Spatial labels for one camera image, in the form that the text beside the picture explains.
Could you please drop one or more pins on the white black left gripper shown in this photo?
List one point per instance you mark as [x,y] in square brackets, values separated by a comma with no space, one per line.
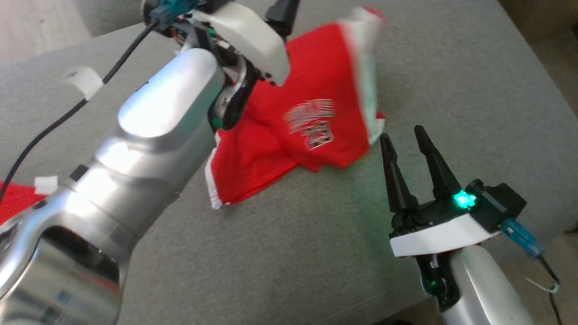
[253,40]

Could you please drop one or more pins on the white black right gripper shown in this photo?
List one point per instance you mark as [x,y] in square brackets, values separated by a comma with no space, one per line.
[442,230]

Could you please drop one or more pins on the red shorts white side stripes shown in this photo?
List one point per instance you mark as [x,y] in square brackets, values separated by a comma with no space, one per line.
[316,72]

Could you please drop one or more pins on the red jersey white sleeves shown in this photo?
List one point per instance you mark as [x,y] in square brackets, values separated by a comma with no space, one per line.
[16,201]

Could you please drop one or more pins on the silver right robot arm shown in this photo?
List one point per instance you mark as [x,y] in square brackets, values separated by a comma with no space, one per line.
[483,289]

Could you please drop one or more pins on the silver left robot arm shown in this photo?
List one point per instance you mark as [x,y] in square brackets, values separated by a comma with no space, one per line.
[158,104]

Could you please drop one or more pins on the grey sofa ottoman cushion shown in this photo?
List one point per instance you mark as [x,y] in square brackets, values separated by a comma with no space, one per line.
[316,253]

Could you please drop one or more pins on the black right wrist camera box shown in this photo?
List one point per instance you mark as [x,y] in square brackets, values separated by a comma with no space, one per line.
[501,203]

